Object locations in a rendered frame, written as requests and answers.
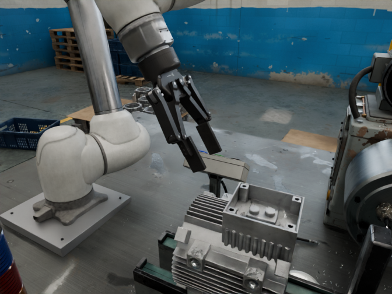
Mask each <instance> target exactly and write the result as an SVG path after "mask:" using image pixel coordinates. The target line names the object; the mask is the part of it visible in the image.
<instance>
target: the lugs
mask: <svg viewBox="0 0 392 294"><path fill-rule="evenodd" d="M204 194H205V195H210V196H213V197H216V195H215V194H214V193H211V192H207V191H204ZM190 234H191V230H189V229H186V228H183V227H178V228H177V231H176V235H175V237H174V240H175V241H178V242H181V243H185V244H188V241H189V238H190ZM290 269H291V263H290V262H287V261H284V260H280V259H277V261H276V266H275V271H274V275H276V276H278V277H281V278H284V279H288V278H289V273H290ZM176 286H179V287H181V288H183V289H188V287H186V286H183V285H181V284H179V283H176Z"/></svg>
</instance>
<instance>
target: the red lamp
mask: <svg viewBox="0 0 392 294"><path fill-rule="evenodd" d="M22 284H23V281H22V278H21V276H20V273H19V270H18V268H17V265H16V263H15V260H14V258H13V261H12V264H11V265H10V267H9V269H8V270H7V271H6V272H5V273H4V274H3V275H2V276H0V294H18V293H19V292H20V290H21V288H22Z"/></svg>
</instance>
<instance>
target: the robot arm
mask: <svg viewBox="0 0 392 294"><path fill-rule="evenodd" d="M64 1H65V3H66V4H67V5H68V9H69V14H70V17H71V21H72V25H73V30H74V33H75V37H76V42H77V45H78V49H79V53H80V58H81V61H82V65H83V70H84V73H85V77H86V81H87V86H88V89H89V93H90V98H91V101H92V105H93V109H94V114H95V115H94V116H93V117H92V119H91V121H90V132H89V134H85V133H84V132H83V131H82V130H80V129H79V128H76V127H72V126H68V125H61V126H57V127H53V128H50V129H48V130H46V131H45V132H44V133H43V134H42V136H41V137H40V139H39V141H38V145H37V150H36V165H37V172H38V177H39V180H40V184H41V187H42V190H43V193H44V198H45V199H43V200H41V201H39V202H36V203H34V204H33V210H34V211H38V212H37V213H35V214H34V215H33V218H34V220H35V222H37V223H39V222H42V221H44V220H47V219H50V218H54V219H56V220H58V221H60V222H61V223H62V224H63V225H64V226H69V225H71V224H73V223H74V222H75V221H76V220H77V219H78V218H79V217H81V216H82V215H84V214H85V213H87V212H88V211H90V210H91V209H93V208H94V207H96V206H97V205H99V204H100V203H102V202H104V201H107V200H108V195H107V194H104V193H100V192H97V191H95V190H94V189H93V184H92V183H94V182H95V181H96V180H97V179H99V178H100V177H101V176H103V175H106V174H110V173H114V172H117V171H119V170H122V169H124V168H127V167H129V166H131V165H133V164H135V163H136V162H138V161H139V160H141V159H142V158H143V157H144V156H145V155H146V154H147V153H148V151H149V148H150V146H151V139H150V136H149V134H148V132H147V130H146V128H145V127H144V126H143V125H141V124H140V123H138V122H135V120H134V118H133V116H132V114H131V113H130V112H128V111H127V110H123V106H122V102H121V98H120V93H119V89H118V85H117V80H116V75H115V72H114V67H113V62H112V59H111V54H110V49H109V43H108V39H107V35H106V30H105V26H104V22H103V17H104V19H105V21H106V22H107V23H108V24H109V25H110V26H111V27H112V29H113V30H114V31H115V33H116V34H117V36H118V38H119V41H120V42H121V43H122V45H123V47H124V49H125V51H126V53H127V54H128V56H129V58H130V60H131V62H133V63H138V62H139V64H138V68H139V70H140V71H141V73H142V75H143V77H144V79H145V80H146V81H147V82H152V86H153V90H152V91H150V92H149V93H147V94H146V95H145V97H146V99H147V100H148V102H149V103H150V105H151V106H152V108H153V110H154V112H155V115H156V118H157V120H158V122H159V124H160V127H161V129H162V131H163V134H164V137H165V138H166V141H167V143H168V144H177V145H178V146H179V148H180V150H181V152H182V154H183V156H184V157H185V159H186V161H187V162H188V164H189V166H190V168H191V170H192V172H193V173H196V172H199V171H202V170H205V169H206V168H207V167H206V165H205V163H204V161H203V159H202V157H201V155H200V153H199V151H198V149H197V147H196V145H195V143H194V142H193V140H192V138H191V136H188V137H187V135H186V131H185V128H184V124H183V119H182V117H181V113H180V108H179V104H181V105H182V106H183V107H184V108H185V109H186V111H187V112H188V113H189V115H190V116H191V117H192V118H193V119H194V121H195V122H196V123H197V124H198V125H197V126H196V129H197V131H198V133H199V135H200V137H201V139H202V141H203V143H204V145H205V147H206V149H207V151H208V153H209V155H213V154H215V153H218V152H221V151H222V148H221V146H220V144H219V142H218V140H217V138H216V136H215V134H214V132H213V130H212V128H211V126H210V124H209V122H208V121H211V120H212V118H211V113H210V112H209V110H208V108H207V106H206V105H205V103H204V101H203V99H202V97H201V96H200V94H199V93H198V90H197V89H196V87H195V86H194V83H193V80H192V78H191V76H190V75H189V74H188V75H186V76H182V75H181V74H180V73H179V71H178V70H177V68H178V67H179V66H180V64H181V63H180V60H179V58H178V56H177V54H176V52H175V50H174V48H173V47H170V46H171V45H172V44H173V42H174V40H173V38H172V35H171V34H170V32H169V30H168V28H167V26H166V24H165V20H164V18H163V16H162V14H163V13H165V12H169V11H176V10H180V9H184V8H188V7H191V6H193V5H196V4H198V3H201V2H203V1H205V0H64ZM167 102H168V103H167ZM179 133H180V134H179ZM171 135H172V136H171Z"/></svg>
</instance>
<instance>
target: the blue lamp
mask: <svg viewBox="0 0 392 294"><path fill-rule="evenodd" d="M12 261H13V255H12V253H11V250H10V248H9V245H8V242H7V241H6V238H5V235H4V232H3V230H2V232H1V235H0V276H2V275H3V274H4V273H5V272H6V271H7V270H8V269H9V267H10V266H11V264H12Z"/></svg>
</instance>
